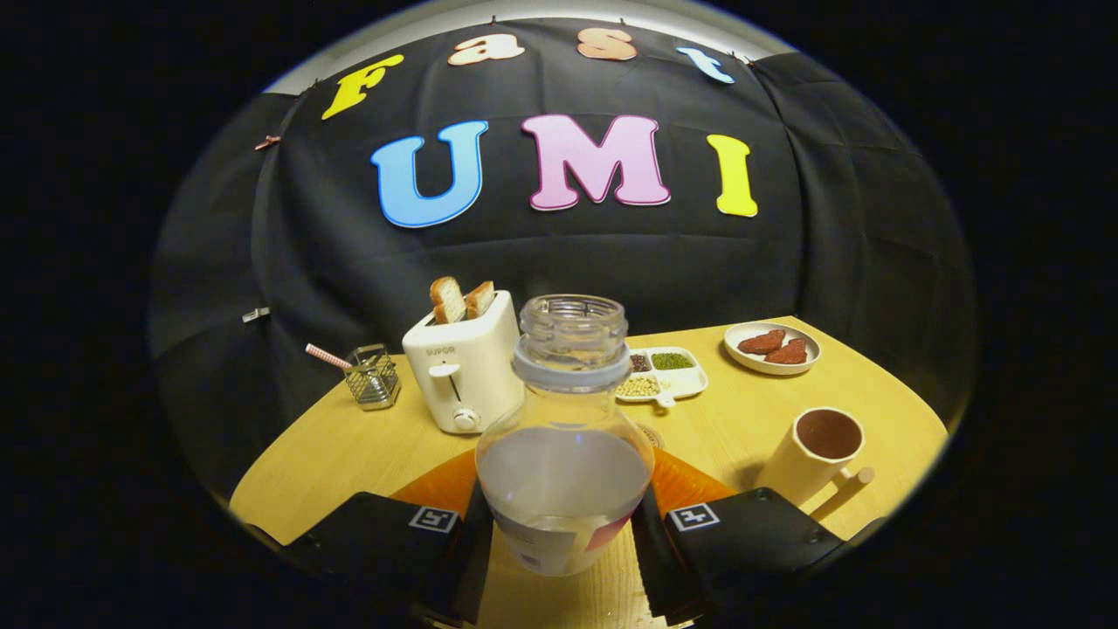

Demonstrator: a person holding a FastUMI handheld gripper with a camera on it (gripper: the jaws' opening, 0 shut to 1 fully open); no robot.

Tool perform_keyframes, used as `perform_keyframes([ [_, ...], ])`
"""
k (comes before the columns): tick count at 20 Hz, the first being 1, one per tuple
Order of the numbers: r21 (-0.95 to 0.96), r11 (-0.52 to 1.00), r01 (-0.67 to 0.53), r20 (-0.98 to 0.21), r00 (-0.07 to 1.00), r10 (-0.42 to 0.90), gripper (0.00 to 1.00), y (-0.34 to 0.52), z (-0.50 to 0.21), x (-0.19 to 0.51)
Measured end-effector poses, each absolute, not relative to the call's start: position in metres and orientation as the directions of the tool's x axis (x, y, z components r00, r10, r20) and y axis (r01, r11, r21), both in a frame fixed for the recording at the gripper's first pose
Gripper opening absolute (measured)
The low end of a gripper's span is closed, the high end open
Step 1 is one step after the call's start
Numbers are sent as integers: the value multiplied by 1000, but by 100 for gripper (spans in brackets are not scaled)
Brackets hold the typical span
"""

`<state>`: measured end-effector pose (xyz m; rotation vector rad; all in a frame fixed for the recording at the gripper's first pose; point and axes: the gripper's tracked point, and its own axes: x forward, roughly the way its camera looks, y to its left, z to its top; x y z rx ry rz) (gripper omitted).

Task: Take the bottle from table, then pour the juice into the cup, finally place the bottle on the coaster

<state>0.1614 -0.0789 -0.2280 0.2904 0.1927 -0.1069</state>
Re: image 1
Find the wooden table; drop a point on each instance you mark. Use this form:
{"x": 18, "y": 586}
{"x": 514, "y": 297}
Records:
{"x": 349, "y": 454}

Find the red cloth clip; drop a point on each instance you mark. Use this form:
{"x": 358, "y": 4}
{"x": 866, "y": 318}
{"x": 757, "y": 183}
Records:
{"x": 267, "y": 141}

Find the clear plastic juice bottle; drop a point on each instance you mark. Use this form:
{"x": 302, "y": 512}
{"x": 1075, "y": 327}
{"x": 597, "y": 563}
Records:
{"x": 563, "y": 472}

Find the white divided bean tray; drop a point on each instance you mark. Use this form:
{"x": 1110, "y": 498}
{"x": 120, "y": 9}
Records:
{"x": 686, "y": 382}

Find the toast slice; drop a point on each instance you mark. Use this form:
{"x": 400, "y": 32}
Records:
{"x": 479, "y": 299}
{"x": 448, "y": 300}

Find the white round plate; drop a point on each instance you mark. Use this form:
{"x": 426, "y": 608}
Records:
{"x": 742, "y": 360}

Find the red heart-shaped meat piece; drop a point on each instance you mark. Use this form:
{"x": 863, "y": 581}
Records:
{"x": 762, "y": 342}
{"x": 788, "y": 352}

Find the pink striped straw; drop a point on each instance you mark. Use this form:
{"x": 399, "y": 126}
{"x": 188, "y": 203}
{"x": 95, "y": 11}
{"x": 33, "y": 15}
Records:
{"x": 327, "y": 355}

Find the metal mesh holder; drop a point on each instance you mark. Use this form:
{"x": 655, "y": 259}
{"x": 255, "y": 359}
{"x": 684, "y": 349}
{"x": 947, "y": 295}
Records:
{"x": 374, "y": 380}

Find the silver metal clip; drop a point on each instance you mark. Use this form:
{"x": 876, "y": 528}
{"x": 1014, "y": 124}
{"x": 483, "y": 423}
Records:
{"x": 256, "y": 314}

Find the white toaster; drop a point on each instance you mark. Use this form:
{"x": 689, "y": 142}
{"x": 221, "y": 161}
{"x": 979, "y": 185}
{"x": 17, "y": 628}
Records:
{"x": 467, "y": 367}

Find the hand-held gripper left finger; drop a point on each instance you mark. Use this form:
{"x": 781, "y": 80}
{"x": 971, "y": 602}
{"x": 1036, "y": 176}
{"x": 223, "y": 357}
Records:
{"x": 472, "y": 568}

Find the black backdrop cloth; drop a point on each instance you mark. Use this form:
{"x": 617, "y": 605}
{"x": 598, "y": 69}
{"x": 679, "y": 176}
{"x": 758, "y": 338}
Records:
{"x": 568, "y": 253}

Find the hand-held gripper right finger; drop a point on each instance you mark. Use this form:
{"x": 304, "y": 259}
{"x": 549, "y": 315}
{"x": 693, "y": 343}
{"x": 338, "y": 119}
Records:
{"x": 651, "y": 559}

